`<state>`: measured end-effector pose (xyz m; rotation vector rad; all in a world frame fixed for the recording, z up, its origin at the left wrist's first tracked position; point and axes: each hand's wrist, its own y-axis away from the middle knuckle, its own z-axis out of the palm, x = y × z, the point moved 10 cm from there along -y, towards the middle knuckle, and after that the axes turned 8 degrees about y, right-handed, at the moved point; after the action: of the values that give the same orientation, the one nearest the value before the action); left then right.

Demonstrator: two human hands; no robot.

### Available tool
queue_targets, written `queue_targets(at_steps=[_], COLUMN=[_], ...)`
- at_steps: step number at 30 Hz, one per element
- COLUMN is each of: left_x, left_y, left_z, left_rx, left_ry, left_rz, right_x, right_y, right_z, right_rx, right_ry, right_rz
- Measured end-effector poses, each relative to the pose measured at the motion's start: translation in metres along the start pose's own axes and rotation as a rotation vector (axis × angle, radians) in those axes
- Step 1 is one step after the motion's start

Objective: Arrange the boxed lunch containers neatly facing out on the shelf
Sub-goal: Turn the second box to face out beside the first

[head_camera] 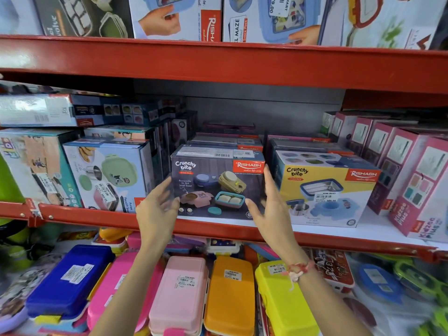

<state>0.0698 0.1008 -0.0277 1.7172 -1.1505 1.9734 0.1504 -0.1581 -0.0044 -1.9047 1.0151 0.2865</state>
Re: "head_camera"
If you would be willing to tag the person's left hand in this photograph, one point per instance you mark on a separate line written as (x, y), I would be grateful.
(155, 215)

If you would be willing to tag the yellow snack box package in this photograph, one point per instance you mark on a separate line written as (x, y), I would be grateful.
(325, 192)

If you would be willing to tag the dark package with steel containers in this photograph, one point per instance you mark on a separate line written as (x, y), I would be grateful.
(77, 15)

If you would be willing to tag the green clip lid container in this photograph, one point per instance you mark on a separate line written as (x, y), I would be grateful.
(420, 279)

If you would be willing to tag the teal package with child print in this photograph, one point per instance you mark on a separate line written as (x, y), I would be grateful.
(35, 164)

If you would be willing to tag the yellow plastic lunch box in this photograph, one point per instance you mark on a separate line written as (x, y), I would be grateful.
(281, 300)

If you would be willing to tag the red and white thread wristband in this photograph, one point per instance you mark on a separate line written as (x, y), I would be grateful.
(299, 269)

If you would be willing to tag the stack of dark flat packages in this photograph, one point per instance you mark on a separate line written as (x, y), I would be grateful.
(304, 145)
(227, 138)

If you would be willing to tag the blue plastic lunch box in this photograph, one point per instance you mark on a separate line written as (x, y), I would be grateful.
(70, 281)

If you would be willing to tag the green lunch box package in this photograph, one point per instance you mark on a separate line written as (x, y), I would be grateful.
(112, 174)

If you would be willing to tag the dark grey snack box package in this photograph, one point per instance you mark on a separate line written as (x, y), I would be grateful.
(217, 178)

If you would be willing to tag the blue round lid container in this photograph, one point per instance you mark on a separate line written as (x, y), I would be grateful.
(379, 283)

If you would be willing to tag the person's left forearm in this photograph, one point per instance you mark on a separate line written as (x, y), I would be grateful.
(134, 286)

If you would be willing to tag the purple printed pencil case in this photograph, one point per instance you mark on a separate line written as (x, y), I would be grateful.
(21, 293)

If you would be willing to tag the white package with blue tiffin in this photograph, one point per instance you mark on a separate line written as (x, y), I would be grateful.
(182, 19)
(266, 19)

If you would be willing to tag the person's right forearm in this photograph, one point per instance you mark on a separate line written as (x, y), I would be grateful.
(327, 304)

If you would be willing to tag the long white and blue package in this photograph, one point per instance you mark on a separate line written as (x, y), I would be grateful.
(45, 110)

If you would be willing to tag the pale blue package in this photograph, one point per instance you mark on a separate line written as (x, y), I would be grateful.
(17, 13)

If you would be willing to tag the person's right thumb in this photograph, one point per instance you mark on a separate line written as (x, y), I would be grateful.
(254, 208)

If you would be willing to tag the red and white printed case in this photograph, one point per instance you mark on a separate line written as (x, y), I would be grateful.
(332, 269)

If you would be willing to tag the orange plastic lunch box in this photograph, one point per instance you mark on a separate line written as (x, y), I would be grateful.
(229, 297)

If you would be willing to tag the red metal shelf board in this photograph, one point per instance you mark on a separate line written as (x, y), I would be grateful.
(224, 64)
(217, 229)

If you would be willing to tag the magenta plastic lunch box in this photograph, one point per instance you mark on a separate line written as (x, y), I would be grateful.
(115, 286)

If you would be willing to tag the row of pink lunch packages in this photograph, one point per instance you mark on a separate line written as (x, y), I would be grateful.
(402, 164)

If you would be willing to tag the person's right hand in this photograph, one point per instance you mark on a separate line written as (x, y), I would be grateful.
(274, 227)

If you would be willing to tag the person's left thumb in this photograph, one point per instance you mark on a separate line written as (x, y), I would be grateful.
(174, 205)

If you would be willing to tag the light pink plastic lunch box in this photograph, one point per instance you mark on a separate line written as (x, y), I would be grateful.
(180, 293)

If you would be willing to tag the stack of small dark packages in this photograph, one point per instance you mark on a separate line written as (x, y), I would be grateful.
(154, 111)

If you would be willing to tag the white package with red tiffin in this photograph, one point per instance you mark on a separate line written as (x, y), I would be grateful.
(381, 20)

